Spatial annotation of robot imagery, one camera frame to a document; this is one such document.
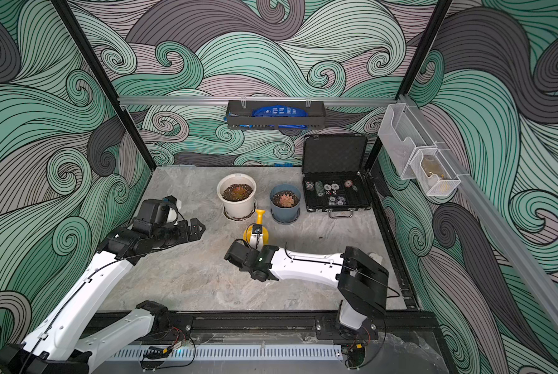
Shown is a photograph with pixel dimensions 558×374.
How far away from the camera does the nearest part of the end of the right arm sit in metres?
0.56

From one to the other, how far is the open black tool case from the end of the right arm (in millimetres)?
475

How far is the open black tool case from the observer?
3.43 ft
